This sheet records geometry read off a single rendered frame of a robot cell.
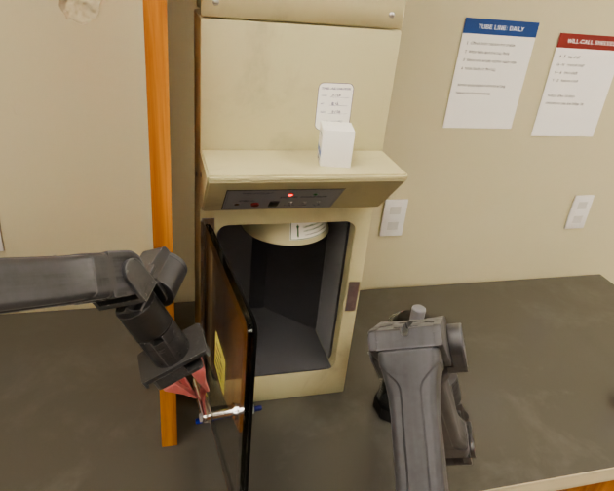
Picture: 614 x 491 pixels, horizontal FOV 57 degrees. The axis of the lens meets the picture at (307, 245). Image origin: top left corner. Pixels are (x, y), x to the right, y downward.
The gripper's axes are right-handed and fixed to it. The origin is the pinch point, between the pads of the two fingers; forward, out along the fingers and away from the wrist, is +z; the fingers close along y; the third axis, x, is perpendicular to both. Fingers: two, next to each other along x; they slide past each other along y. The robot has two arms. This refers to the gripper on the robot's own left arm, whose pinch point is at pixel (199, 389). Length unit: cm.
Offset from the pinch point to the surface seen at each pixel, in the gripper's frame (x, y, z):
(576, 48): -56, -117, 10
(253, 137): -21.8, -25.9, -23.4
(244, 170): -12.5, -21.5, -23.4
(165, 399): -13.4, 9.6, 11.4
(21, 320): -62, 41, 11
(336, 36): -21, -44, -33
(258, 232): -25.9, -19.8, -3.8
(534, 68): -57, -105, 10
